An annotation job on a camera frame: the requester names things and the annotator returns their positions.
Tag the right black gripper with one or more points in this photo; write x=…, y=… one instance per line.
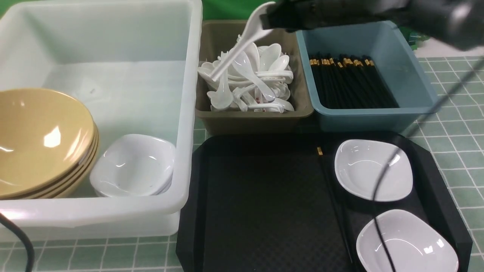
x=294, y=15

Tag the white soup spoon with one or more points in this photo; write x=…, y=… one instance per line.
x=243, y=66
x=253, y=31
x=222, y=98

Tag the white square dish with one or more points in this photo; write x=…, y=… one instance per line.
x=413, y=245
x=358, y=163

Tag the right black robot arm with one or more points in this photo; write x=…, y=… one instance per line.
x=458, y=23

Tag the olive brown spoon bin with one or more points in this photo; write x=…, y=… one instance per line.
x=220, y=35

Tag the pile of black chopsticks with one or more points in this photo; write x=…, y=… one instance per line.
x=350, y=83

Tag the green backdrop cloth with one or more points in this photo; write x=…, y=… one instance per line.
x=241, y=9

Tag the blue chopstick bin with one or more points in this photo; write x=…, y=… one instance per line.
x=395, y=62

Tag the large translucent white plastic bin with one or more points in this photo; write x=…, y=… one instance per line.
x=133, y=63

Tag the black plastic serving tray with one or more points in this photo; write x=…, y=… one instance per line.
x=259, y=203

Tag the stacked white dish in bin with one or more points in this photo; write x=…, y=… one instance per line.
x=134, y=165

